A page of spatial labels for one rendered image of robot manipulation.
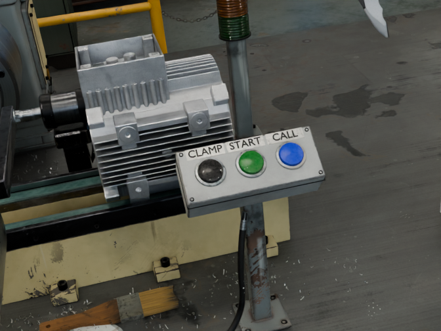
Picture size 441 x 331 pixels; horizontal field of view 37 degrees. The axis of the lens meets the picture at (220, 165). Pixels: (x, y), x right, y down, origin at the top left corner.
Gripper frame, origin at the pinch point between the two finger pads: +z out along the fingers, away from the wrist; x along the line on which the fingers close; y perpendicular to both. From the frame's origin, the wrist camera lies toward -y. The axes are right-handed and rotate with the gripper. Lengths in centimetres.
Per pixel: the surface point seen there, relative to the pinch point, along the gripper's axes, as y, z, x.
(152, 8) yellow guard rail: 207, -101, 48
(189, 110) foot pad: -15.3, -12.0, 34.6
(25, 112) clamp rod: -3, -34, 56
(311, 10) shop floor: 371, -69, -15
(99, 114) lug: -18, -20, 43
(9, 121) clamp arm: -8, -33, 58
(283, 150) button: -25.1, 1.5, 28.4
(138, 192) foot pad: -14, -10, 48
